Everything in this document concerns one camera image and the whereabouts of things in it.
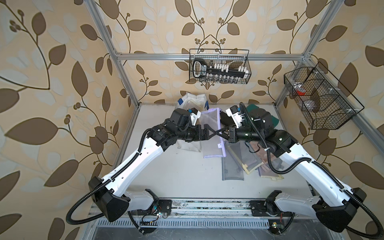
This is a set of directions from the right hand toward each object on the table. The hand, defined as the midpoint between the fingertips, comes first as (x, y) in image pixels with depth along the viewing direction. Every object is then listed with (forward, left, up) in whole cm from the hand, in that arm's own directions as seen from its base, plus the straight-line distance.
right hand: (216, 132), depth 65 cm
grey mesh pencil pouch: (-5, -12, -32) cm, 34 cm away
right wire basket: (+14, -55, +2) cm, 57 cm away
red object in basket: (+25, -49, +1) cm, 55 cm away
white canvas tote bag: (+35, +6, -15) cm, 39 cm away
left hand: (+1, +4, -1) cm, 4 cm away
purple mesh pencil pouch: (-5, +1, -3) cm, 6 cm away
